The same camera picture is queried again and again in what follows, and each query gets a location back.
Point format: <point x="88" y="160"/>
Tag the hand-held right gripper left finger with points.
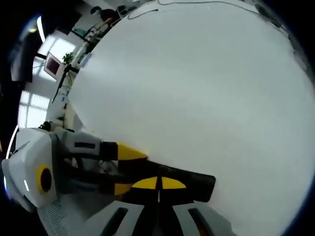
<point x="128" y="218"/>

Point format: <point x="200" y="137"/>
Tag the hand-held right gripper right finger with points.
<point x="187" y="218"/>

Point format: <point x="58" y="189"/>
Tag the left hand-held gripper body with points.
<point x="27" y="157"/>

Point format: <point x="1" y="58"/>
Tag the black remote control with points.
<point x="197" y="183"/>

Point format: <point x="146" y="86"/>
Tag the grey mesh chair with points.
<point x="56" y="218"/>

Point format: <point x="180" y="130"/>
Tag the small blue white box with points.
<point x="63" y="98"/>

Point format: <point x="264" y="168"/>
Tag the white computer monitor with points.
<point x="53" y="66"/>

